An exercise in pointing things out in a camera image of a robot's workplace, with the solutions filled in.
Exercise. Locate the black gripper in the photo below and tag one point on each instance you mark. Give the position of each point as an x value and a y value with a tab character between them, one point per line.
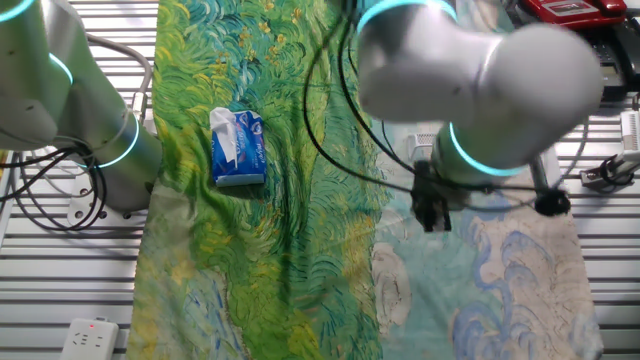
430	192

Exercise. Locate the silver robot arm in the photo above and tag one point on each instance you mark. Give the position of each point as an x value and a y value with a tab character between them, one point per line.
475	80

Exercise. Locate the white mesh toy goal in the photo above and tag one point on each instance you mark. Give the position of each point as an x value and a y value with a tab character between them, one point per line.
420	145

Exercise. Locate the green blue painted cloth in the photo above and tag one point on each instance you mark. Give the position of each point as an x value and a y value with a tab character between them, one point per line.
300	250

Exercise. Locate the blue tissue pack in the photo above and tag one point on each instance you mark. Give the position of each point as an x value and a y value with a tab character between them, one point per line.
245	150

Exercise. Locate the black desk phone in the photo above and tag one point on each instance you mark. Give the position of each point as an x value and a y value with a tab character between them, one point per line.
620	60

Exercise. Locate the white power strip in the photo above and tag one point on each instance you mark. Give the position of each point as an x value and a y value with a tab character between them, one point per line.
90	340

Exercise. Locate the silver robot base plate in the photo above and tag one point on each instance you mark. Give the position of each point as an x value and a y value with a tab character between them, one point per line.
80	207

